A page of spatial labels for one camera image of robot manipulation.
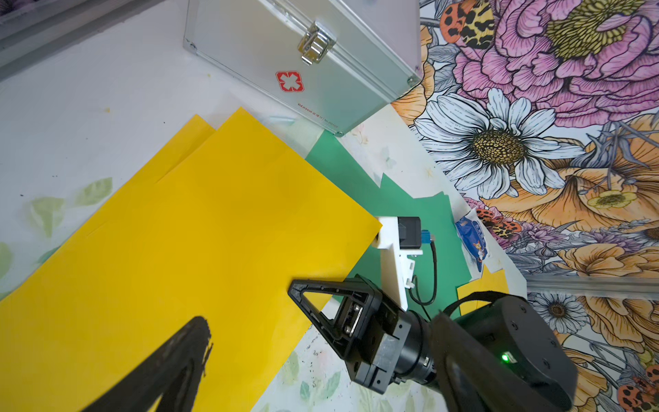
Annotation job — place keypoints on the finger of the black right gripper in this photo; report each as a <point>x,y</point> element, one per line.
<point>360,299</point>

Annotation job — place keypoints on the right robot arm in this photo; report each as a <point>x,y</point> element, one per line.
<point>500,357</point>

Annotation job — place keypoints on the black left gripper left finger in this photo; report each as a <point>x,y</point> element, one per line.
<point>168,380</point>

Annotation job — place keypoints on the aluminium corner post right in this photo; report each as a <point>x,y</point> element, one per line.
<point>611,287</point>

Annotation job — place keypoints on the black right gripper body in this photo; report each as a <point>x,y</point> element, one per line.
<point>384,348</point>

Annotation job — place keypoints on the silver metal case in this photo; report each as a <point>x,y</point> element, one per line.
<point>335,63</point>

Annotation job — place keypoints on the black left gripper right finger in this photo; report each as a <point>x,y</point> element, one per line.
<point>469,377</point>

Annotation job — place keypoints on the blue white snack packet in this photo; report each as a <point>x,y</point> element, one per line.
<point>470,232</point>

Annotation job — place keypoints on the yellow paper sheet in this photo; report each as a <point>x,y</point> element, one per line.
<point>222,238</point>
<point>489,282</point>
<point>131,199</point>

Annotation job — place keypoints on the yellow paper sheet top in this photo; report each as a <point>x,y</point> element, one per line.
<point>489,282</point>

